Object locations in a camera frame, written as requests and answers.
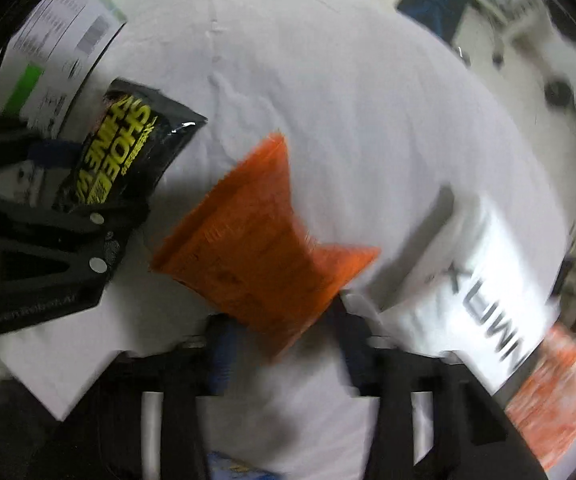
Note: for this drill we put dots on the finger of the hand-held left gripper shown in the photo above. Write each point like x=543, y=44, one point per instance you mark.
x=43, y=230
x=55, y=154

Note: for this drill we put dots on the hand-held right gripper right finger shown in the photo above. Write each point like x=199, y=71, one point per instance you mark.
x=355, y=355

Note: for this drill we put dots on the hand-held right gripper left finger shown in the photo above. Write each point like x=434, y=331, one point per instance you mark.
x=222, y=360

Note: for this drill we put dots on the black packet with yellow print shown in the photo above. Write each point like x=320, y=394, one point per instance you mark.
x=128, y=150

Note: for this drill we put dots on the blue and yellow packet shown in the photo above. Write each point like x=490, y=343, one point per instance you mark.
x=235, y=466

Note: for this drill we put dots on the white box with green label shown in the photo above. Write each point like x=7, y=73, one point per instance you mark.
x=53, y=45

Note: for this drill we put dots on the white packet with black print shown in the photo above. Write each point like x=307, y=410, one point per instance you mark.
x=473, y=285

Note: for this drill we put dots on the orange patterned packet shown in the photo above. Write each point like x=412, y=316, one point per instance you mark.
x=553, y=400

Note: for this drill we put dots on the dark blue cloth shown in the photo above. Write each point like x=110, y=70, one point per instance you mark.
x=433, y=0

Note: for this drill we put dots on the white office chair base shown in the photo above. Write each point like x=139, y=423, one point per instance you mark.
x=513, y=10

